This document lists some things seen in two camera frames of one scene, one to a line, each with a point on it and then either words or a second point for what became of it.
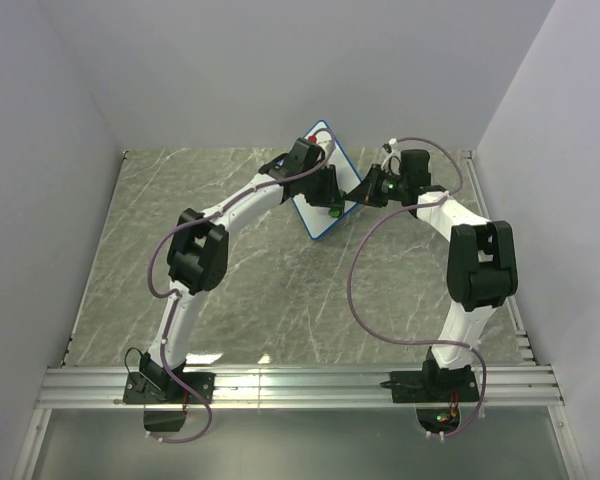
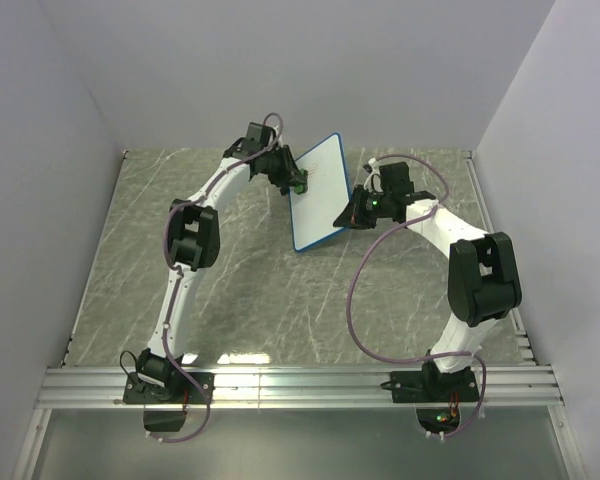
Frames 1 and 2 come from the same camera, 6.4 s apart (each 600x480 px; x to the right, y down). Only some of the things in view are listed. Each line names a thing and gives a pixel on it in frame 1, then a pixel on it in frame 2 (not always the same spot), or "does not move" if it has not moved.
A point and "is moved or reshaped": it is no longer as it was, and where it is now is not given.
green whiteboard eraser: [335, 212] is moved or reshaped
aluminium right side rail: [480, 194] does not move
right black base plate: [433, 386] does not move
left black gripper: [331, 196] to [290, 174]
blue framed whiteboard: [318, 218] is moved or reshaped
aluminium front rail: [523, 385] does not move
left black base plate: [160, 388] does not move
